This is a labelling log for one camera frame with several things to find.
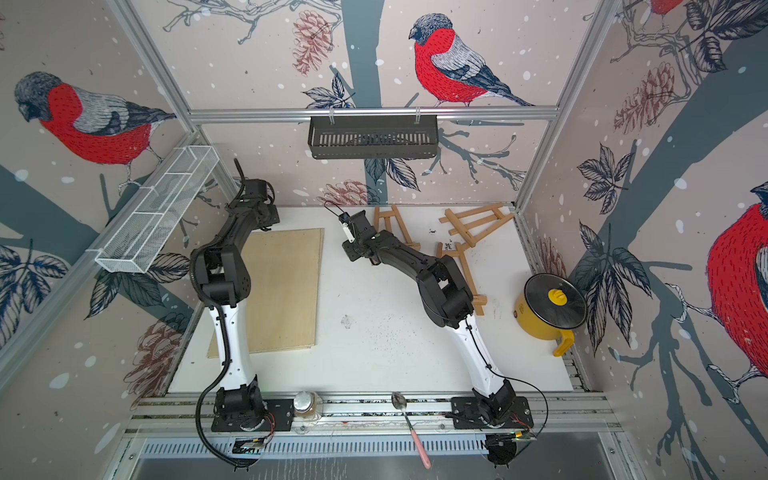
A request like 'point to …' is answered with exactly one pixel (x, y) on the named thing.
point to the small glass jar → (305, 405)
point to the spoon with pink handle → (400, 401)
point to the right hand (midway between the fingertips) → (353, 241)
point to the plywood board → (283, 307)
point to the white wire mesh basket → (137, 240)
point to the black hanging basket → (373, 137)
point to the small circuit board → (248, 446)
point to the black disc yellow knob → (551, 308)
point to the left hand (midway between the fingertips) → (271, 211)
